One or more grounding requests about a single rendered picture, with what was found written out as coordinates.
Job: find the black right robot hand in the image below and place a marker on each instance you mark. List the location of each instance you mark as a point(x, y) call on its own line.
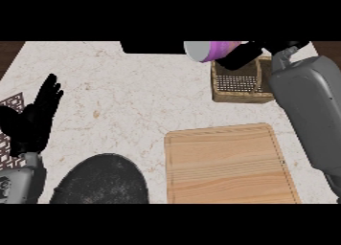
point(244, 55)

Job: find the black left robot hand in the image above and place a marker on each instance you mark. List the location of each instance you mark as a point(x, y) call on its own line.
point(30, 122)

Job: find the purple can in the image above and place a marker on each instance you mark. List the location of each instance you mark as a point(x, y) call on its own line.
point(210, 50)

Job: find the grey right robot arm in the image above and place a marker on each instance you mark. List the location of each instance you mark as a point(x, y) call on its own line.
point(314, 121)

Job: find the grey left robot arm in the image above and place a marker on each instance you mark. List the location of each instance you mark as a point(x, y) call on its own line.
point(16, 185)

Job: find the brown wicker basket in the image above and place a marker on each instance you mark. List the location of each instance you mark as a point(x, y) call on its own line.
point(238, 86)

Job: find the wooden cutting board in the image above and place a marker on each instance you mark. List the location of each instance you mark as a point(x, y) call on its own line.
point(229, 166)

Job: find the brown patterned placemat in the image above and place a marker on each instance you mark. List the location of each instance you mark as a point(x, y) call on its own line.
point(4, 137)

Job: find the dark speckled oval pan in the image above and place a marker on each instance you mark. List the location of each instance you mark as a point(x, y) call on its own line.
point(103, 182)

